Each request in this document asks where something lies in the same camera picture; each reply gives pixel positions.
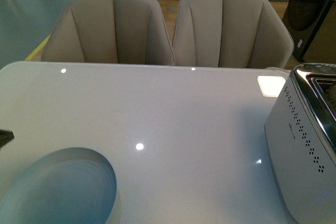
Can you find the beige left chair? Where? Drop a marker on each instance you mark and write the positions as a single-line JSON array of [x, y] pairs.
[[110, 31]]

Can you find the white chrome toaster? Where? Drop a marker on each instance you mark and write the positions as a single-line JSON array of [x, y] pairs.
[[300, 132]]

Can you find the beige right chair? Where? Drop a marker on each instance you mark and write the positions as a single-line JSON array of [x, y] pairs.
[[230, 34]]

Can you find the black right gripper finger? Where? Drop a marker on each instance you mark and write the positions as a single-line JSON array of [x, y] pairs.
[[5, 137]]

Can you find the dark grey washing machine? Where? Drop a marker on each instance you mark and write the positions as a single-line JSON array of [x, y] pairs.
[[303, 19]]

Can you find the light blue round plate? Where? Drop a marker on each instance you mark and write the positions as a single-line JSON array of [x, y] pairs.
[[72, 185]]

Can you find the brown bread slice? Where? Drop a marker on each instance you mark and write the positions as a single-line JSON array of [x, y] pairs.
[[330, 94]]

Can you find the beige chair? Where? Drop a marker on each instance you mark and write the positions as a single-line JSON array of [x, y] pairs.
[[230, 34], [110, 31]]

